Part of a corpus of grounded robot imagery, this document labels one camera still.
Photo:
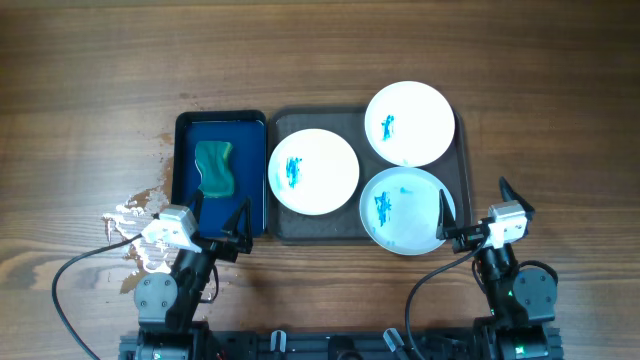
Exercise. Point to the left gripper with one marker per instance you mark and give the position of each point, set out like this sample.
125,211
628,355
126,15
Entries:
236,241

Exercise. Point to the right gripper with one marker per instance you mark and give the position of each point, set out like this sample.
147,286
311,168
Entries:
467,237

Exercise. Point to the green scrubbing sponge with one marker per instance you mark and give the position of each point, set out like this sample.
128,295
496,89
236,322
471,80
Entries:
212,162

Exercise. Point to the white plate blue stain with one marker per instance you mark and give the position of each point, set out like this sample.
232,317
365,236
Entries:
313,171

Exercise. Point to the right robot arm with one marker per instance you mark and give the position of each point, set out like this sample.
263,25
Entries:
521,294

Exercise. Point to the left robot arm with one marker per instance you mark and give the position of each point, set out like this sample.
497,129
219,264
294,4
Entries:
167,302

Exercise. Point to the black tray with blue water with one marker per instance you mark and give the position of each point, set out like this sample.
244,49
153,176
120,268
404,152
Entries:
246,131

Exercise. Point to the dark brown serving tray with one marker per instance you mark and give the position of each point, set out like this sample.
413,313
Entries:
343,226

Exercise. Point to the white plate bottom right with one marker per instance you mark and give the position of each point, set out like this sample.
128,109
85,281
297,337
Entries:
399,209

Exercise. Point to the white plate top right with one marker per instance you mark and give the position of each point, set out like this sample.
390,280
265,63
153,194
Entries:
409,124

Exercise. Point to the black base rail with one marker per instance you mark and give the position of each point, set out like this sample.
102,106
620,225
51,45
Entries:
448,343

